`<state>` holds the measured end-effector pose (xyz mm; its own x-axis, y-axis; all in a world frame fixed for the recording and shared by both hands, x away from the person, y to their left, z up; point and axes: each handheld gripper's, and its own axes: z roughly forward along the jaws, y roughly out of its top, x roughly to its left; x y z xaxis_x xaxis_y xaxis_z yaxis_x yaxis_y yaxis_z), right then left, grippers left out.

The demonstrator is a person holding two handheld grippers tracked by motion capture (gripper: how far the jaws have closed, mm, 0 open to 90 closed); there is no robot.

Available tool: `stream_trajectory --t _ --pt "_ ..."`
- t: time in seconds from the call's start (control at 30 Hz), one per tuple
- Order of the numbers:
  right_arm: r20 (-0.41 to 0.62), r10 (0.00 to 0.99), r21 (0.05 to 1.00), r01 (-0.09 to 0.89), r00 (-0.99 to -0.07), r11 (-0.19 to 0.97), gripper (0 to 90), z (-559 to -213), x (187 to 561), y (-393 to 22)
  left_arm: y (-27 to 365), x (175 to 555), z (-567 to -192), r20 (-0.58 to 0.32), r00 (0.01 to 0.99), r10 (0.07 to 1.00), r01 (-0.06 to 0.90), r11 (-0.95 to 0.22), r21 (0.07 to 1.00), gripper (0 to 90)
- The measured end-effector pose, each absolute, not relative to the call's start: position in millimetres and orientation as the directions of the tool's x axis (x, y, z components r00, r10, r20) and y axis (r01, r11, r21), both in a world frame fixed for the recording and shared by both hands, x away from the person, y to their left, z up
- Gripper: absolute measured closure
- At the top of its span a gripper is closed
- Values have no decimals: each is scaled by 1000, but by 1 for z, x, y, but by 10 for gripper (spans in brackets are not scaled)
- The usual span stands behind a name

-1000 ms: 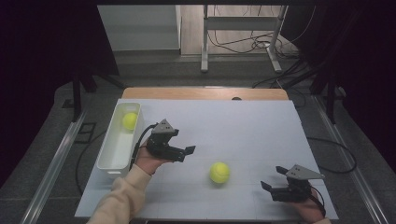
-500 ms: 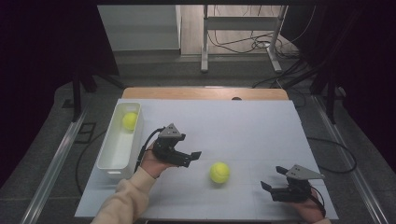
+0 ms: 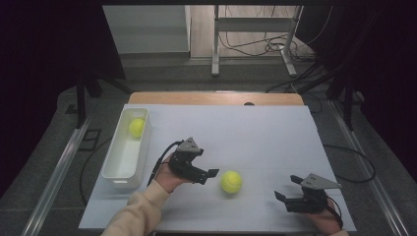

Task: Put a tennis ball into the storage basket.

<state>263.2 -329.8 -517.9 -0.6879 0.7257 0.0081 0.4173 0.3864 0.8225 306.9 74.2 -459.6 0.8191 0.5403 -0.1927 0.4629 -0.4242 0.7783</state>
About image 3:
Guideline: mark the person's left hand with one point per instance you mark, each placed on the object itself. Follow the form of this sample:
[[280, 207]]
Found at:
[[167, 178]]

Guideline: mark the wooden table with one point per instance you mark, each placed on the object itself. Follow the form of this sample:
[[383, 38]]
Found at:
[[213, 98]]

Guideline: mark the white panel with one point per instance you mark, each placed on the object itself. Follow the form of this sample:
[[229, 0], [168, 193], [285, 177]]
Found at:
[[147, 29]]

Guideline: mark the person's right hand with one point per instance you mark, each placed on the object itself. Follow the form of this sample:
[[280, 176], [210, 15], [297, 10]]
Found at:
[[324, 221]]

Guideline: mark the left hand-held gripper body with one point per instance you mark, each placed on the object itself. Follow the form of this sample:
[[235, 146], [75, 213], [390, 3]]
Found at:
[[185, 164]]

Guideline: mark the black curtain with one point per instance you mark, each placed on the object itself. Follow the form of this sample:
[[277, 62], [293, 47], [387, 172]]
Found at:
[[387, 65], [39, 65]]

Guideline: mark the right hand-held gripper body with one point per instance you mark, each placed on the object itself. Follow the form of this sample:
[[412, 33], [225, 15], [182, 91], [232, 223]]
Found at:
[[309, 203]]

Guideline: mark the black tripod legs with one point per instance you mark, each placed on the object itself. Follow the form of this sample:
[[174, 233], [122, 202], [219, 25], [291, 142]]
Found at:
[[348, 105], [81, 98]]

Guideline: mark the white paper sheet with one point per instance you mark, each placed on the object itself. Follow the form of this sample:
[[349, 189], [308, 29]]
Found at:
[[262, 137]]

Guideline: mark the grey metal stand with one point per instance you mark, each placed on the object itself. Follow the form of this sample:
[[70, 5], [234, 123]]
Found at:
[[252, 24]]

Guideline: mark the yellow tennis ball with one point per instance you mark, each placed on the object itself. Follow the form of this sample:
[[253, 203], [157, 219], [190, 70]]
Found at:
[[136, 128], [231, 181]]

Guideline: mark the metal floor rail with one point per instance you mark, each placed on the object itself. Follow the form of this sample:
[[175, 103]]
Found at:
[[370, 177], [55, 180]]

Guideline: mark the white plastic bin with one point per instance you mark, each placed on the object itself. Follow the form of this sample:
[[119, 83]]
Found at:
[[126, 157]]

